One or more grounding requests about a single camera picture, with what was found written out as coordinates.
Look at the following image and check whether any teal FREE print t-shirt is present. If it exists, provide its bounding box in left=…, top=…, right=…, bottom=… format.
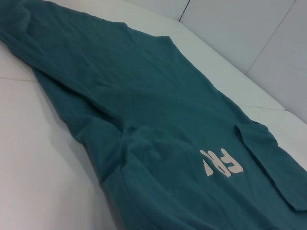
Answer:
left=0, top=0, right=307, bottom=230

